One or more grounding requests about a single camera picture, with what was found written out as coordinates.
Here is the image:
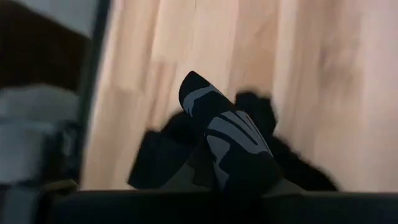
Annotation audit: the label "black garment with white print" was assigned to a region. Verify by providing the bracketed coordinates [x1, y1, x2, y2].
[167, 70, 282, 195]

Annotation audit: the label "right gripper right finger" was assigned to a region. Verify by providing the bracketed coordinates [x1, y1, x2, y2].
[264, 139, 338, 194]

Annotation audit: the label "pale grey bulky object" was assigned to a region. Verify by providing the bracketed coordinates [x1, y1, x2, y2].
[0, 83, 80, 224]

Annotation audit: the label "black aluminium table frame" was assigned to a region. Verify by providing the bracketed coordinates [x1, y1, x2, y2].
[76, 0, 112, 190]

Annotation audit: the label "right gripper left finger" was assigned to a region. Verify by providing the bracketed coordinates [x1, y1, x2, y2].
[127, 130, 215, 190]

